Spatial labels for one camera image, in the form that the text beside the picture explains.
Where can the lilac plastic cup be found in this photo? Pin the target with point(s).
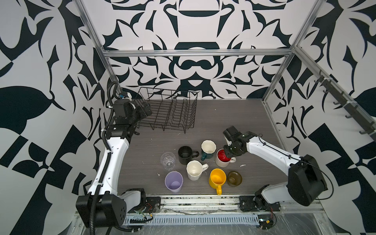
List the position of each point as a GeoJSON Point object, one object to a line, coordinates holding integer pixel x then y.
{"type": "Point", "coordinates": [174, 181]}

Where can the black wire dish rack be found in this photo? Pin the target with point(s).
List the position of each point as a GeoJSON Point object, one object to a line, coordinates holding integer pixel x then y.
{"type": "Point", "coordinates": [171, 109]}

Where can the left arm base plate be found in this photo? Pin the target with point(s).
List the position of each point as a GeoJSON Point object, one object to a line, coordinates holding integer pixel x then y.
{"type": "Point", "coordinates": [151, 205]}

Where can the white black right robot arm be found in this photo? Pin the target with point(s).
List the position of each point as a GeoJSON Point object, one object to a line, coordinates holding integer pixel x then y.
{"type": "Point", "coordinates": [305, 180]}

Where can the green mug white inside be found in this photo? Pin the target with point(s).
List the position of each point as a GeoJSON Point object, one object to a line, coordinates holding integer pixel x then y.
{"type": "Point", "coordinates": [208, 149]}

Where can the white slotted cable duct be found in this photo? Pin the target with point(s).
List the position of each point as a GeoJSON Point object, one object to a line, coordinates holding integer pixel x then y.
{"type": "Point", "coordinates": [199, 219]}

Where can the yellow ceramic mug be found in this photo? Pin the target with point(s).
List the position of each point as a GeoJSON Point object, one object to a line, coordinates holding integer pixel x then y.
{"type": "Point", "coordinates": [217, 179]}

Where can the black ceramic mug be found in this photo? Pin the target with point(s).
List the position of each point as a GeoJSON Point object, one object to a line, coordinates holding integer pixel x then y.
{"type": "Point", "coordinates": [186, 154]}

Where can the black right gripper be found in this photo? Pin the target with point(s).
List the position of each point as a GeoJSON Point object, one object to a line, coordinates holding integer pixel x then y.
{"type": "Point", "coordinates": [227, 154]}

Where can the clear glass cup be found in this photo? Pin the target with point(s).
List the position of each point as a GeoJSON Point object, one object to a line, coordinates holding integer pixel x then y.
{"type": "Point", "coordinates": [168, 161]}

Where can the black wall hook rail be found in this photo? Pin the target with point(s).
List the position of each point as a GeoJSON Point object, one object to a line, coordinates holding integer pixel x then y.
{"type": "Point", "coordinates": [353, 108]}

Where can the cream white ceramic mug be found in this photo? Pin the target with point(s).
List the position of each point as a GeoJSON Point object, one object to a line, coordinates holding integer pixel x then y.
{"type": "Point", "coordinates": [194, 169]}

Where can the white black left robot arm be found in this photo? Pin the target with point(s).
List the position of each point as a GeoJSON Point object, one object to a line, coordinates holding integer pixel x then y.
{"type": "Point", "coordinates": [101, 206]}

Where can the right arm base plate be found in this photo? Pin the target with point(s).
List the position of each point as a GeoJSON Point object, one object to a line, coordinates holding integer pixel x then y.
{"type": "Point", "coordinates": [257, 203]}

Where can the olive tinted glass cup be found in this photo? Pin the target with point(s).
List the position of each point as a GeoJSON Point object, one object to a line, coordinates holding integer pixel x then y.
{"type": "Point", "coordinates": [234, 178]}

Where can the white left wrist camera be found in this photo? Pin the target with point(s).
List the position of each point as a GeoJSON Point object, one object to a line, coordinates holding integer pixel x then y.
{"type": "Point", "coordinates": [125, 95]}

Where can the white mug red inside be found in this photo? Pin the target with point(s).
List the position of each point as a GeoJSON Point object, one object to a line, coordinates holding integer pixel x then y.
{"type": "Point", "coordinates": [222, 160]}

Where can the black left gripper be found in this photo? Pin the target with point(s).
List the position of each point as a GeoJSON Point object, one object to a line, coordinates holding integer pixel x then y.
{"type": "Point", "coordinates": [146, 109]}

